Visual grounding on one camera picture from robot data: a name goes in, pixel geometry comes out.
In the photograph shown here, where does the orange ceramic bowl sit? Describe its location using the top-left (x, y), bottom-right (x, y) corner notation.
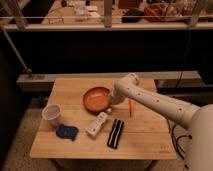
top-left (83, 87), bottom-right (110, 113)

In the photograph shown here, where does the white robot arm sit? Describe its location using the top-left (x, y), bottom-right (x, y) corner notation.
top-left (110, 73), bottom-right (213, 171)

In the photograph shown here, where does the orange carrot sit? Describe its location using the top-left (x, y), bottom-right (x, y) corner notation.
top-left (129, 99), bottom-right (135, 117)

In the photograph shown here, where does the black white striped cloth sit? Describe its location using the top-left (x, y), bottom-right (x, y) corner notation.
top-left (107, 119), bottom-right (124, 149)

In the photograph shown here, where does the wooden table board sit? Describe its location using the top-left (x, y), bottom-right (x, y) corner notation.
top-left (30, 78), bottom-right (176, 160)

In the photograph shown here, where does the white squeeze bottle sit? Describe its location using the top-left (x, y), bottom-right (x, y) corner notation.
top-left (86, 108), bottom-right (112, 139)

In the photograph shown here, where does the blue sponge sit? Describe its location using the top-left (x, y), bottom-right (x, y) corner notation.
top-left (56, 124), bottom-right (79, 141)

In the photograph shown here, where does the white plastic cup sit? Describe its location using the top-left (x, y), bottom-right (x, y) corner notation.
top-left (42, 104), bottom-right (61, 127)

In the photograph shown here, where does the black object on shelf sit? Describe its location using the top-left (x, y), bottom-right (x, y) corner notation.
top-left (121, 9), bottom-right (144, 23)

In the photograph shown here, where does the diagonal metal strut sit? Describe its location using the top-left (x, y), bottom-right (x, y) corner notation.
top-left (1, 26), bottom-right (33, 75)

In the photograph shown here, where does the red basket on shelf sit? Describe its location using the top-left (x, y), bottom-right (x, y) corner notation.
top-left (144, 3), bottom-right (177, 22)

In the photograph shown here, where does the black cable on floor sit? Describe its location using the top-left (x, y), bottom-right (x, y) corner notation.
top-left (166, 119), bottom-right (194, 161)

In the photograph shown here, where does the metal frame rail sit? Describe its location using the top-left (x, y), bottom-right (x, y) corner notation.
top-left (0, 16), bottom-right (213, 31)

